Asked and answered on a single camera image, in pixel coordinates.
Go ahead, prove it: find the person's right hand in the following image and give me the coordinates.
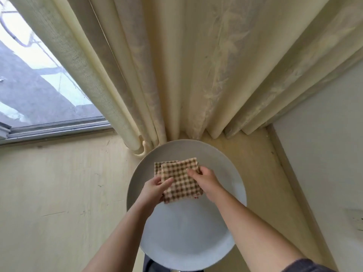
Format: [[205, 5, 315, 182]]
[[186, 166, 225, 203]]

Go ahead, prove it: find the person's left hand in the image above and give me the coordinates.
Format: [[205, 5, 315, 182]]
[[135, 175, 175, 216]]

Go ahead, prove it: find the brown checked cloth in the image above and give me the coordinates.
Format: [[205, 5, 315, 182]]
[[154, 160, 171, 179], [160, 157, 204, 203]]

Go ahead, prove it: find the person's right forearm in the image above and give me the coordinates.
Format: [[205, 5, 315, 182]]
[[213, 190, 307, 272]]

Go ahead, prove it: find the person's left forearm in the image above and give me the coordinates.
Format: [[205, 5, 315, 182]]
[[82, 204, 151, 272]]

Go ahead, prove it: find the white round table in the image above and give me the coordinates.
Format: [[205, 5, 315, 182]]
[[126, 139, 248, 271]]

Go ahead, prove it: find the person's black trouser leg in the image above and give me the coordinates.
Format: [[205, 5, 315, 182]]
[[142, 253, 205, 272]]

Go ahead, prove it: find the white bundled curtain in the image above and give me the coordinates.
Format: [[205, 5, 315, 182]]
[[6, 0, 363, 156]]

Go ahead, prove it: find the white sliding door frame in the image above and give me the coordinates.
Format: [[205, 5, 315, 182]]
[[0, 116, 113, 146]]

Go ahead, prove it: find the white wall socket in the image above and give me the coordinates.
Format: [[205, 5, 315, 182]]
[[346, 208, 363, 233]]

